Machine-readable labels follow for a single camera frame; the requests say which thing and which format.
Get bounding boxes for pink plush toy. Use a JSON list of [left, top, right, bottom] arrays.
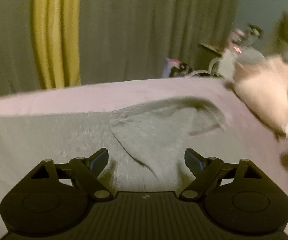
[[233, 49, 288, 137]]

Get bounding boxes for yellow curtain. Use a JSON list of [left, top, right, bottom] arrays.
[[31, 0, 81, 89]]

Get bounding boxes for pink device on nightstand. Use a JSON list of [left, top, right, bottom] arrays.
[[227, 27, 252, 54]]

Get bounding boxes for pink bed blanket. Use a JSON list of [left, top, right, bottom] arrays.
[[0, 76, 288, 240]]

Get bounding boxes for grey-green curtain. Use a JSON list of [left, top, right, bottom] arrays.
[[0, 0, 237, 96]]

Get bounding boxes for purple black bag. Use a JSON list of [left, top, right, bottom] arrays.
[[162, 58, 194, 78]]

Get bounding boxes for grey sweatpants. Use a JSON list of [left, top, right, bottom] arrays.
[[0, 97, 227, 240]]

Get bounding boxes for dark nightstand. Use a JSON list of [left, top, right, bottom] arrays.
[[197, 43, 222, 70]]

